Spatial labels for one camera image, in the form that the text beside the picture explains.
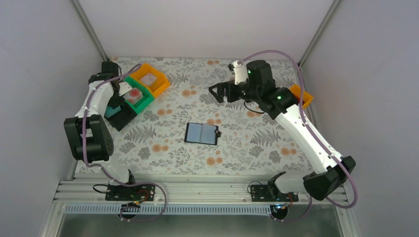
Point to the white red block green bin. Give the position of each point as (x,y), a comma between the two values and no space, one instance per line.
(133,96)

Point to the grey slotted cable duct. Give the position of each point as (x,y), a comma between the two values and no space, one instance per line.
(171,209)

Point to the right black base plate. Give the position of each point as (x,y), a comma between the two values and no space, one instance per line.
(270,193)

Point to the orange bin right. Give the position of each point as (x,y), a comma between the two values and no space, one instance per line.
(306,97)

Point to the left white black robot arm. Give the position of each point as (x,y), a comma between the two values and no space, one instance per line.
(88,135)

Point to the black card holder wallet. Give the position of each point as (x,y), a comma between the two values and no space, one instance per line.
(201,133)

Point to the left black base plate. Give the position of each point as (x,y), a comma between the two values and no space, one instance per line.
(138,193)

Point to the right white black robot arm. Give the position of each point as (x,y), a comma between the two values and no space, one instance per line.
(254,82)

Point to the floral patterned table mat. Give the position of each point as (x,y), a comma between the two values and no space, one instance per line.
(250,143)

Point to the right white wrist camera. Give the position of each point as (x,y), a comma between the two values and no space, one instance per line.
(239,71)

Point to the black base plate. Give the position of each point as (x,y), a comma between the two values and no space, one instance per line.
(270,193)
(138,193)

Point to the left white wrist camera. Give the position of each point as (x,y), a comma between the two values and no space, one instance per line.
(124,88)

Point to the black bin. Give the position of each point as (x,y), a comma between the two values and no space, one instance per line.
(124,116)

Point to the orange bin back left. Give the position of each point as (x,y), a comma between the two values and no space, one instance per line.
(151,78)

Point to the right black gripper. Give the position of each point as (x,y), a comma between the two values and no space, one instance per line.
(226,92)

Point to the orange bin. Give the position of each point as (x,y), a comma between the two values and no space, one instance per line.
(151,78)
(306,97)

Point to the aluminium rail frame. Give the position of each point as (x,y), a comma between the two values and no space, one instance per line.
(170,189)

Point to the teal card in black bin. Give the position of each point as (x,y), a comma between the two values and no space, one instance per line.
(109,112)

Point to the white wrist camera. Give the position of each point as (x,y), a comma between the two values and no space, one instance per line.
(239,71)
(124,88)

